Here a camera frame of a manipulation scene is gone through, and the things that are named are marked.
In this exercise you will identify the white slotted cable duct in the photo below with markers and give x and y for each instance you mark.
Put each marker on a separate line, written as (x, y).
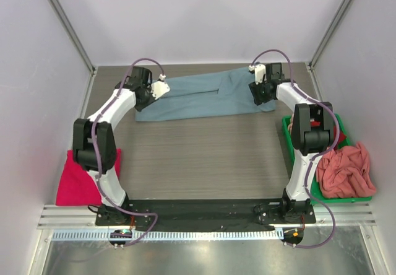
(112, 235)

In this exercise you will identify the salmon pink t shirt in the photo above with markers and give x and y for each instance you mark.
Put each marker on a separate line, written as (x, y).
(299, 186)

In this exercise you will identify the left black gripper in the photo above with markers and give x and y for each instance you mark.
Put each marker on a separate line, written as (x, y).
(148, 88)

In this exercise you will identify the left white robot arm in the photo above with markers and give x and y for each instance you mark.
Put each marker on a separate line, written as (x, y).
(94, 148)

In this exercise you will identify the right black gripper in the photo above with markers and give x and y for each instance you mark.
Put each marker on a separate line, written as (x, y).
(258, 94)

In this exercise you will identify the left aluminium frame post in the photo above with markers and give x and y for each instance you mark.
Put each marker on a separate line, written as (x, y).
(66, 23)

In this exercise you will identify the green plastic tray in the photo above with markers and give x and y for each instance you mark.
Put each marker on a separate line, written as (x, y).
(342, 175)

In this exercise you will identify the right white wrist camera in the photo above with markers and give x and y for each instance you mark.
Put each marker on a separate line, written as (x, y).
(259, 71)

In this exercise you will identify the blue-grey t shirt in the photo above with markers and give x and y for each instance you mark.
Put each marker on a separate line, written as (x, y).
(205, 95)

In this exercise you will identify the dark red t shirt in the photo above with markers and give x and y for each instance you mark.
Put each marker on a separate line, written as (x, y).
(342, 138)

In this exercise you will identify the aluminium frame post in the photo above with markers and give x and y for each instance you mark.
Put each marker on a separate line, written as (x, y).
(66, 23)
(330, 32)

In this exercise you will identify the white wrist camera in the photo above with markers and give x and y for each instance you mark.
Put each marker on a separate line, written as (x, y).
(159, 88)
(259, 71)

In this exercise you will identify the right aluminium frame post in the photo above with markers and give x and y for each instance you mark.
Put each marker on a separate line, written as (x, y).
(330, 32)

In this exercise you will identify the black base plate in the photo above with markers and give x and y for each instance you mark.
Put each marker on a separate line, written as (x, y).
(203, 215)

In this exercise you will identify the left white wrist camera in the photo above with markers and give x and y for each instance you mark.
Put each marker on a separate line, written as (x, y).
(159, 88)

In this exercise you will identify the folded magenta t shirt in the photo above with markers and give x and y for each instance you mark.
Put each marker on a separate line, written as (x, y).
(76, 187)

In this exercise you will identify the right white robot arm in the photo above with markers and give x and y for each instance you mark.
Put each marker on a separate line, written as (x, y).
(313, 131)

